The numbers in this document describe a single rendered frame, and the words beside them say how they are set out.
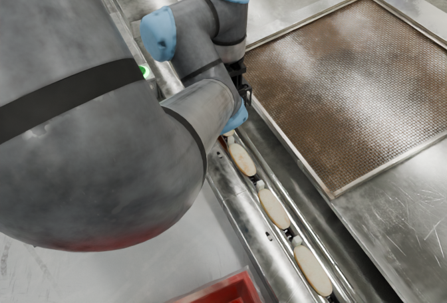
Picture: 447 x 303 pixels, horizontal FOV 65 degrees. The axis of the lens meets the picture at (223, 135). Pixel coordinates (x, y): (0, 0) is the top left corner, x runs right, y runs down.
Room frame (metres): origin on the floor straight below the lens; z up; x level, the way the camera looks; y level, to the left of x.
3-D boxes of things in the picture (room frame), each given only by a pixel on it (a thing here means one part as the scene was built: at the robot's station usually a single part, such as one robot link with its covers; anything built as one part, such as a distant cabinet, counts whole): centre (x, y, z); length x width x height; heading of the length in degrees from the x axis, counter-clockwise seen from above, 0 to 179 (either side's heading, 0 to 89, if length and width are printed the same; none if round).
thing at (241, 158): (0.49, -0.04, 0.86); 0.10 x 0.04 x 0.01; 26
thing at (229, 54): (0.56, -0.01, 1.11); 0.08 x 0.08 x 0.05
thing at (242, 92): (0.56, -0.01, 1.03); 0.09 x 0.08 x 0.12; 26
